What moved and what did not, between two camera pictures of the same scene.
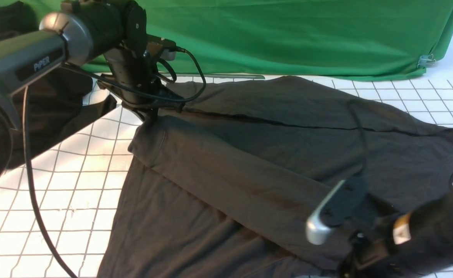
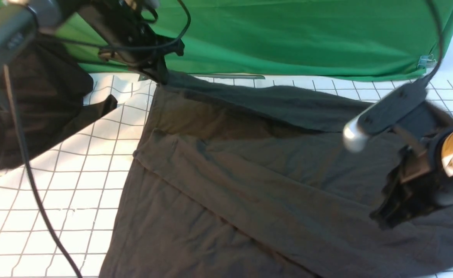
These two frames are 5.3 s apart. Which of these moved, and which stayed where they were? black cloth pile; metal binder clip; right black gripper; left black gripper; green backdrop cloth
Moved: right black gripper; left black gripper
Stayed: metal binder clip; black cloth pile; green backdrop cloth
